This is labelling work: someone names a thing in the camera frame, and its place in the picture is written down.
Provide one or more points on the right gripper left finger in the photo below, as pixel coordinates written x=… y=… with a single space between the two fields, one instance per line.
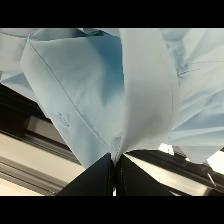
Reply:
x=96 y=181

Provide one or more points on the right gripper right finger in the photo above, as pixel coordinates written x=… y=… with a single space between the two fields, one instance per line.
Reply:
x=136 y=181

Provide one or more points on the light blue shirt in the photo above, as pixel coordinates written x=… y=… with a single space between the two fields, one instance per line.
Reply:
x=83 y=83

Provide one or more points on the silver frame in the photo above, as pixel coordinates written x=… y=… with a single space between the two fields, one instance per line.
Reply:
x=33 y=156

